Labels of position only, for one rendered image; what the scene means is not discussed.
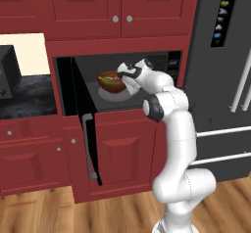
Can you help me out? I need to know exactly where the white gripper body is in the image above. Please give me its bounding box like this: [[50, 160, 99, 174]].
[[125, 77, 142, 97]]

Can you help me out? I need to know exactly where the red-brown steak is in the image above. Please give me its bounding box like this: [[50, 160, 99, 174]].
[[107, 74, 124, 83]]

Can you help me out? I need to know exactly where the brown bowl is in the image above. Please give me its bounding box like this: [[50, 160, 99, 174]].
[[97, 70, 127, 95]]

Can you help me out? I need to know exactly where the grey microwave turntable plate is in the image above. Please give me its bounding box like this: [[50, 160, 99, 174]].
[[97, 85, 132, 103]]

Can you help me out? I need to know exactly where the green cucumber piece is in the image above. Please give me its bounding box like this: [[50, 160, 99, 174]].
[[98, 75, 116, 85]]

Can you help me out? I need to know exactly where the black built-in microwave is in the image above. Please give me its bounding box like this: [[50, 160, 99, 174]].
[[53, 50, 182, 117]]

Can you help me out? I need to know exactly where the black microwave door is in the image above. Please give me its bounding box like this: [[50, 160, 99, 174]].
[[56, 56, 104, 187]]

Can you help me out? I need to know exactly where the red cupboard door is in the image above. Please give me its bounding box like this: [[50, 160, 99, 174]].
[[121, 0, 199, 38], [49, 0, 123, 39], [0, 139, 72, 196], [63, 110, 168, 202], [0, 0, 51, 34]]

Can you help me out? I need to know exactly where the dark grey fridge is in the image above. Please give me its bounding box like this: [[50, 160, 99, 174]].
[[181, 0, 251, 183]]

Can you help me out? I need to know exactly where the red drawer front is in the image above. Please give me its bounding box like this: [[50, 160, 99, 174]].
[[0, 117, 64, 147]]

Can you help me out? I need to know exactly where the black toaster oven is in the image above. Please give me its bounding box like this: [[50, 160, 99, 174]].
[[0, 44, 23, 101]]

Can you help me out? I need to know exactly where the grey microwave door handle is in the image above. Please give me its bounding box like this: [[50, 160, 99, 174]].
[[80, 112, 99, 180]]

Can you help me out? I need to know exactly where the white fridge drawer handle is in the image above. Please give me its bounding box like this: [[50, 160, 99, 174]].
[[195, 125, 251, 139], [190, 151, 251, 166]]

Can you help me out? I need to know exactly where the long white fridge handle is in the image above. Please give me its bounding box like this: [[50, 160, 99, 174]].
[[229, 47, 251, 114], [240, 83, 251, 112]]

